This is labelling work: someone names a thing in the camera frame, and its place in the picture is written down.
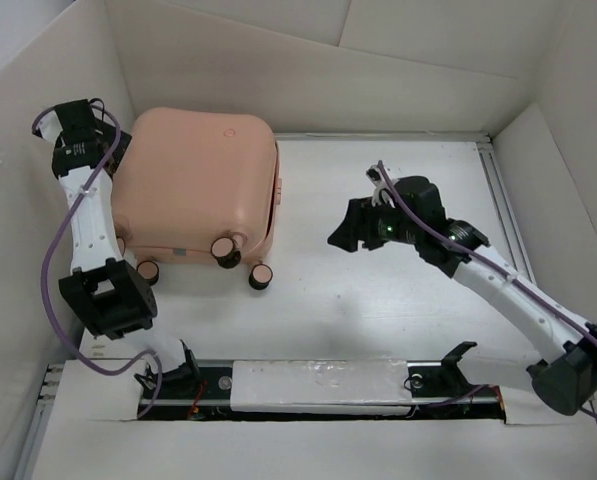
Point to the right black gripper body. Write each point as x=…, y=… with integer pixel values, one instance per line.
x=381, y=224

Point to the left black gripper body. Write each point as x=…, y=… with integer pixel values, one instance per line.
x=119, y=151

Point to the pink hard-shell suitcase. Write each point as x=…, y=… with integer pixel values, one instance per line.
x=198, y=187

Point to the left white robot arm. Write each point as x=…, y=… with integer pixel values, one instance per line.
x=104, y=291

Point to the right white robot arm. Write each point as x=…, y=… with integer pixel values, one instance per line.
x=409, y=211

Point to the white foam cover block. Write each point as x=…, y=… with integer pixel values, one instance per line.
x=356, y=387

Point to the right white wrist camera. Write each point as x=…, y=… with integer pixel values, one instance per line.
x=381, y=194

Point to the aluminium frame rail right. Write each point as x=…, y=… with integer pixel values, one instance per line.
x=515, y=248

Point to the aluminium frame rail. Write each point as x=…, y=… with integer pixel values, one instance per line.
x=39, y=422
x=515, y=248

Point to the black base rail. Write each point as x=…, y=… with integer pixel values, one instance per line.
x=205, y=396

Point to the aluminium frame rail left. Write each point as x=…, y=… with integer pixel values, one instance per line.
x=39, y=422

